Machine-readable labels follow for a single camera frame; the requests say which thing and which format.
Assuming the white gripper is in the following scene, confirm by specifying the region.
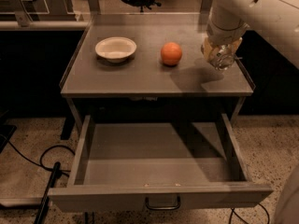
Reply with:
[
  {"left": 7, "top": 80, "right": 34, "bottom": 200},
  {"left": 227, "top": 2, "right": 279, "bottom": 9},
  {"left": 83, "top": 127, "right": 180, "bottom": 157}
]
[{"left": 202, "top": 20, "right": 247, "bottom": 62}]

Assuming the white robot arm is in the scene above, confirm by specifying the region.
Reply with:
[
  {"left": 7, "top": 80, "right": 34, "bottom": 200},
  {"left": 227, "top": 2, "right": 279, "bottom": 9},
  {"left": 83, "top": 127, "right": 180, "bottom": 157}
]
[{"left": 202, "top": 0, "right": 299, "bottom": 70}]

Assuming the grey counter cabinet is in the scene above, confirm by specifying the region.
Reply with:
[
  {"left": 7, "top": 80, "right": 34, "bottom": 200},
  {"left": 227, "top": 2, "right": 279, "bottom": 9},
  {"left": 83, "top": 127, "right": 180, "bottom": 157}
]
[{"left": 59, "top": 12, "right": 256, "bottom": 135}]

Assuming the open grey drawer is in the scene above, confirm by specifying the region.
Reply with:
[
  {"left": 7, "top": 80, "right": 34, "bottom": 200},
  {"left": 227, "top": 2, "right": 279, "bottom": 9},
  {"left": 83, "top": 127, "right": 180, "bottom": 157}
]
[{"left": 49, "top": 115, "right": 272, "bottom": 212}]

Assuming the orange fruit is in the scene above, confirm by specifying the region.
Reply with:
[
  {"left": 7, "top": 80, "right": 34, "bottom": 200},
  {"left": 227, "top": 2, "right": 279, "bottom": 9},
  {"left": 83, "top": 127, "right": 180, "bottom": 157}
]
[{"left": 161, "top": 42, "right": 182, "bottom": 66}]

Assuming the white bowl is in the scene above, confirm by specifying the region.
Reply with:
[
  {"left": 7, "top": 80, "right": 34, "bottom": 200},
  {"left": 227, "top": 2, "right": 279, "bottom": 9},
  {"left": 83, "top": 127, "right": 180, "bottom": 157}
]
[{"left": 94, "top": 36, "right": 136, "bottom": 63}]

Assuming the black pole on floor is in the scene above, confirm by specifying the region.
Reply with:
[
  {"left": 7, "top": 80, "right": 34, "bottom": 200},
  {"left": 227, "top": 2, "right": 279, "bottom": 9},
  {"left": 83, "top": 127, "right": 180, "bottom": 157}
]
[{"left": 34, "top": 162, "right": 61, "bottom": 224}]

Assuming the black drawer handle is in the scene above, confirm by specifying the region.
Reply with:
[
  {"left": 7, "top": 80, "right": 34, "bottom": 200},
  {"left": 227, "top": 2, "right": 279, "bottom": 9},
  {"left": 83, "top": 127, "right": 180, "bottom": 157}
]
[{"left": 145, "top": 195, "right": 181, "bottom": 211}]

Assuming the black floor cable right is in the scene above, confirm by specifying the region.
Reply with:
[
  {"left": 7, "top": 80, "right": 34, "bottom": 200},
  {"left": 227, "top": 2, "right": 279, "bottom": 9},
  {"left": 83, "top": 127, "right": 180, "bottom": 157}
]
[{"left": 228, "top": 203, "right": 271, "bottom": 224}]

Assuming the black floor cable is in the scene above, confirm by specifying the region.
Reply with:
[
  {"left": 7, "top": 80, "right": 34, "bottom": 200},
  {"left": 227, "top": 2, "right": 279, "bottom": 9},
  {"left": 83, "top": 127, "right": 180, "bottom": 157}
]
[
  {"left": 0, "top": 133, "right": 77, "bottom": 177},
  {"left": 228, "top": 203, "right": 271, "bottom": 224}
]

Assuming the white horizontal rail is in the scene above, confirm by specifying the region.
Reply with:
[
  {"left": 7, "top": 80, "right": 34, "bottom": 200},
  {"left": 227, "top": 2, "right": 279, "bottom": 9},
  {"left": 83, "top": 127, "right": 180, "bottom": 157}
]
[{"left": 0, "top": 21, "right": 89, "bottom": 31}]

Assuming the black floor cable left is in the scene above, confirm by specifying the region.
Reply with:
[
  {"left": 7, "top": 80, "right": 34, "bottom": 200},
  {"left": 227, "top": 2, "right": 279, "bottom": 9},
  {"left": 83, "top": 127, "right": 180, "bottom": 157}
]
[{"left": 0, "top": 133, "right": 77, "bottom": 177}]

